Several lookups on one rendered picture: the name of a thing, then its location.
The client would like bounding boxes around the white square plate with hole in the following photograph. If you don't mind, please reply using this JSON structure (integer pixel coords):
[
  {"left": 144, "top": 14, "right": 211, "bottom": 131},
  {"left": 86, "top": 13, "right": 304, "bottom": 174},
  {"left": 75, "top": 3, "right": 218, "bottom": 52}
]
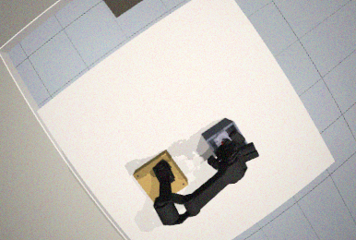
[{"left": 212, "top": 128, "right": 232, "bottom": 147}]

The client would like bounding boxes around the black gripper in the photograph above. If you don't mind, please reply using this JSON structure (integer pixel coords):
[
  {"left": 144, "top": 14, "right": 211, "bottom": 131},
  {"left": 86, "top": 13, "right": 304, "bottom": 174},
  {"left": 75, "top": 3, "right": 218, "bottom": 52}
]
[{"left": 207, "top": 129, "right": 245, "bottom": 170}]

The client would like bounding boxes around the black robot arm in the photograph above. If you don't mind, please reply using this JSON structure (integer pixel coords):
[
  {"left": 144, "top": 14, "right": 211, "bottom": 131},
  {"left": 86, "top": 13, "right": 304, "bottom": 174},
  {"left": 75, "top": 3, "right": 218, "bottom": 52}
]
[{"left": 152, "top": 142, "right": 259, "bottom": 226}]

